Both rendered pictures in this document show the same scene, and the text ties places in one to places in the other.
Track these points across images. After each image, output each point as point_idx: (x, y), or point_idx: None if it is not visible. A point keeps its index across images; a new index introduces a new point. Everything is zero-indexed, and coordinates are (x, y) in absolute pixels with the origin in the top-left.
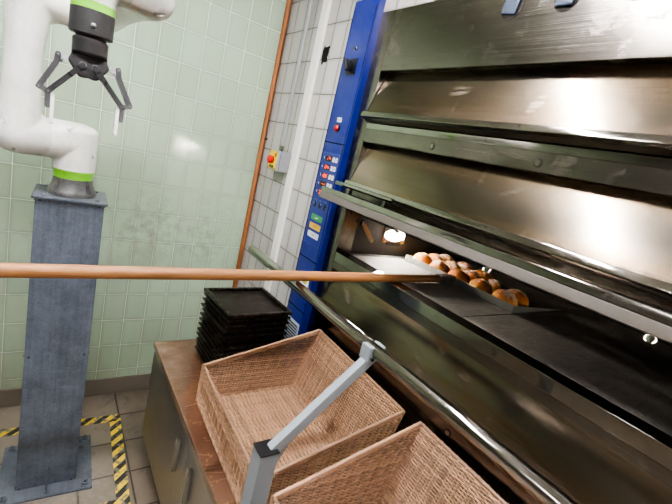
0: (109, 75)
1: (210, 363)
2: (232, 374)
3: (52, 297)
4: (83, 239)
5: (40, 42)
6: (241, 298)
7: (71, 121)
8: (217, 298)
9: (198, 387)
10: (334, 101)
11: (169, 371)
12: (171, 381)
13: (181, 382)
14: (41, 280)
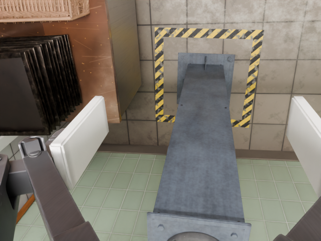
0: None
1: (63, 17)
2: (45, 15)
3: (211, 137)
4: (181, 180)
5: None
6: (6, 108)
7: None
8: (36, 109)
9: (83, 14)
10: None
11: (109, 68)
12: (109, 50)
13: (100, 47)
14: (223, 149)
